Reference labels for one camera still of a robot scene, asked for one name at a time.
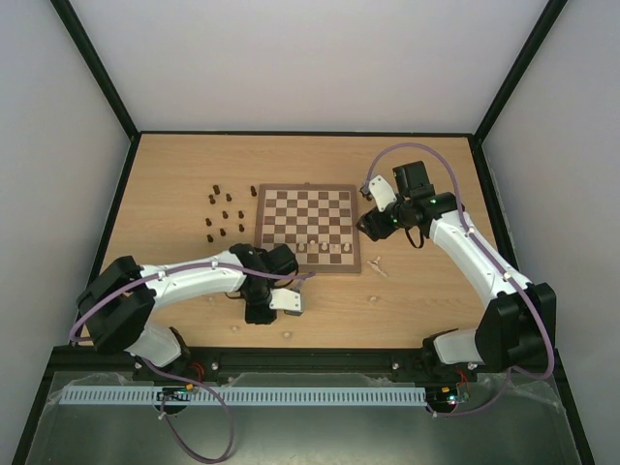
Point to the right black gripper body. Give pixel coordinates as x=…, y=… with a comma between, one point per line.
x=371, y=224

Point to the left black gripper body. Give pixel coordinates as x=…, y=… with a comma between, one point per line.
x=252, y=313

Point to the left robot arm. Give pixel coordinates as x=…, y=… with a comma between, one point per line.
x=115, y=310

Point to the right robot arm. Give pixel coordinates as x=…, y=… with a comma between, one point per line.
x=519, y=316

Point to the wooden chess board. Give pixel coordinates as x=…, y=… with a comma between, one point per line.
x=289, y=214

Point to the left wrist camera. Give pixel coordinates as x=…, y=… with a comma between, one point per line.
x=287, y=301

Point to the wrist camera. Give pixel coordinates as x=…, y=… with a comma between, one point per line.
x=381, y=192
x=287, y=301

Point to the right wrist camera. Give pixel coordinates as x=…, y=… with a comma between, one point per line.
x=381, y=192

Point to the white slotted cable duct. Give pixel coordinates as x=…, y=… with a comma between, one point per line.
x=246, y=396

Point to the black frame rail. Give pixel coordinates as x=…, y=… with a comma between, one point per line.
x=221, y=365

